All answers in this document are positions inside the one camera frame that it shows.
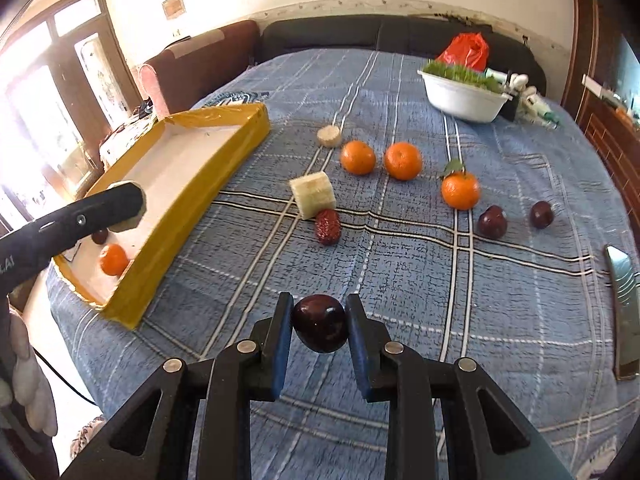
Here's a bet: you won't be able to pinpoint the large pale sugarcane chunk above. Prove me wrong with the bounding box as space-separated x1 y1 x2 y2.
288 171 336 220

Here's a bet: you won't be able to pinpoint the dark red plum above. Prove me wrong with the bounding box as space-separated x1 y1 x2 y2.
292 295 348 353
477 205 508 240
529 200 554 230

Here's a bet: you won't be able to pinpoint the red jujube date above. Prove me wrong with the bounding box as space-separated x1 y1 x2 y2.
314 209 342 246

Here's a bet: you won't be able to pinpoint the small pale sugarcane piece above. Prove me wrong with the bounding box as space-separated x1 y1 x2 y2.
317 125 343 148

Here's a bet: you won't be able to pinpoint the leafy orange mandarin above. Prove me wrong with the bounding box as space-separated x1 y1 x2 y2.
440 158 482 210

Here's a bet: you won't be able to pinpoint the white gloved hand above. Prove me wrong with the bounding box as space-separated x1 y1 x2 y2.
1 309 58 438

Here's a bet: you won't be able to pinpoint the yellow cardboard tray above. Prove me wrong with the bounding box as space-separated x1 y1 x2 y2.
53 103 270 330

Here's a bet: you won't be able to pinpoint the maroon armchair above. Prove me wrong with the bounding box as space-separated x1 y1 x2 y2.
139 20 260 118

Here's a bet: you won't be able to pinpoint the black cup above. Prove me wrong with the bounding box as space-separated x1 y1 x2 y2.
499 90 520 122

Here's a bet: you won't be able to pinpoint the white work gloves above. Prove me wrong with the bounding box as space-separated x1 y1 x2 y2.
484 68 560 129

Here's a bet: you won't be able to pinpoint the white bowl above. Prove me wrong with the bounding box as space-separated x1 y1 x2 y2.
418 70 512 124

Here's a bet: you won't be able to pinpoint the black leather sofa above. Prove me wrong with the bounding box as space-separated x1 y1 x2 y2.
255 14 547 94

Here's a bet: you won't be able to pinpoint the green lettuce leaves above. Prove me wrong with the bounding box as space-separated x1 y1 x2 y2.
422 60 503 93

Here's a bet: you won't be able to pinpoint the wooden brick-pattern cabinet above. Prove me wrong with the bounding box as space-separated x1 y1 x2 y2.
561 0 639 222

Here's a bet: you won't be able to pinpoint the red plastic bag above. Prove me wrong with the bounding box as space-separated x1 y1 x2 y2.
437 32 489 72

